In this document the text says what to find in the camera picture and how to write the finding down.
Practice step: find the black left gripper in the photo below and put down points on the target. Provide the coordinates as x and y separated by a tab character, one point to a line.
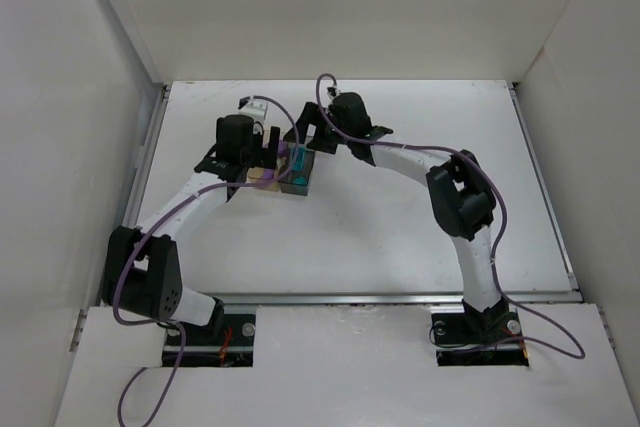
270	148

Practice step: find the front aluminium rail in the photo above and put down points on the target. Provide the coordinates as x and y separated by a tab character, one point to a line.
313	299

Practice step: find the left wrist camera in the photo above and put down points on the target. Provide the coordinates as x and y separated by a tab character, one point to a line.
254	108

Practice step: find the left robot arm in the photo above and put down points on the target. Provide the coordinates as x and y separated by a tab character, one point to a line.
142	273

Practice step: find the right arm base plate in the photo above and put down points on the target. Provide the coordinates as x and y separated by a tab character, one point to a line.
461	341

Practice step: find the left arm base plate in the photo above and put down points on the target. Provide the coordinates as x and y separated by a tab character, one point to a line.
229	346

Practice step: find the smoky grey transparent container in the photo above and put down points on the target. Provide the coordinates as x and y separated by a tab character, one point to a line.
285	183

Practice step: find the aluminium table edge rail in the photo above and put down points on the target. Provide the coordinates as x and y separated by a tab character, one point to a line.
573	282

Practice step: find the teal lego brick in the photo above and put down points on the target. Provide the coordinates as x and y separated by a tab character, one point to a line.
298	161

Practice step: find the teal lego plate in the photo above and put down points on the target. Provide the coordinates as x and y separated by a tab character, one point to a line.
300	180

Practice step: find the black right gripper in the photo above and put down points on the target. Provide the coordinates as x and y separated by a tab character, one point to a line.
310	123

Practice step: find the left aluminium rail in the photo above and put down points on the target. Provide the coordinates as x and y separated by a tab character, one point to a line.
149	120

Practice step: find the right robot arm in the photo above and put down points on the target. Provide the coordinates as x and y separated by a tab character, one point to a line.
462	201

